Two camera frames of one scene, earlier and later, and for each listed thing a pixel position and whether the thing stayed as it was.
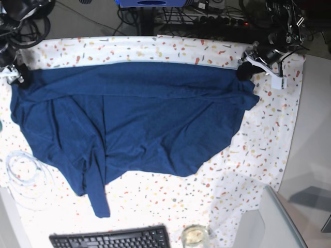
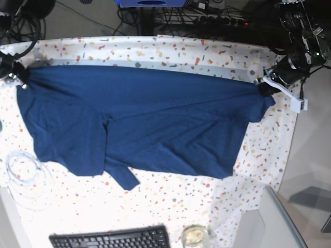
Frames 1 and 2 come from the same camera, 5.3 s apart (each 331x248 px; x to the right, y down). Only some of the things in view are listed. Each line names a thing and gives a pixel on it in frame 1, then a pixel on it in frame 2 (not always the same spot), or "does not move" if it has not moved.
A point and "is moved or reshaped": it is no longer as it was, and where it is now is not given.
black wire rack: x=191 y=16 does not move
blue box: x=151 y=3 does not move
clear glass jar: x=195 y=235 does not move
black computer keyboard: x=150 y=236 does not move
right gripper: x=270 y=55 → x=291 y=69
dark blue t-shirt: x=97 y=121 is moved or reshaped
